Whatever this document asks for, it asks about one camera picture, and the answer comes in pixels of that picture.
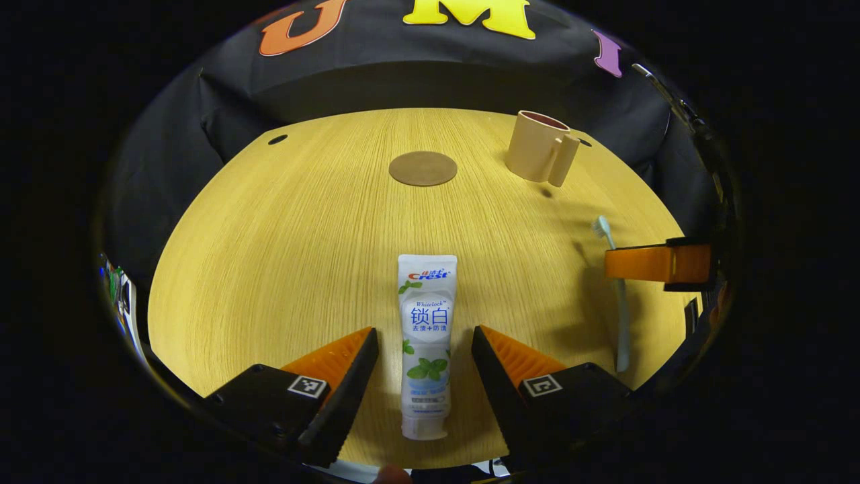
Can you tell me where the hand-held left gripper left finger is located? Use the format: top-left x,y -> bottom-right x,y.
202,327 -> 380,469

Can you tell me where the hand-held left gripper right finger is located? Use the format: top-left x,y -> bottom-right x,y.
471,325 -> 636,468

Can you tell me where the pale green toothbrush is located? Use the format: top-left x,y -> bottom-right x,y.
591,215 -> 631,374

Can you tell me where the white toothpaste tube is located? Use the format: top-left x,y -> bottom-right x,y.
398,254 -> 458,441

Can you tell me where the beige cup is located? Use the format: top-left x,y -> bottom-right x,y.
505,110 -> 581,188

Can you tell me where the round brown coaster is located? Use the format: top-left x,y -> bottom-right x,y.
389,151 -> 458,187

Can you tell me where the white side table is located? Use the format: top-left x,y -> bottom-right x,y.
101,255 -> 150,364

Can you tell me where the black backdrop cloth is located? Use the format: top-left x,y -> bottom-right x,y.
101,0 -> 726,296

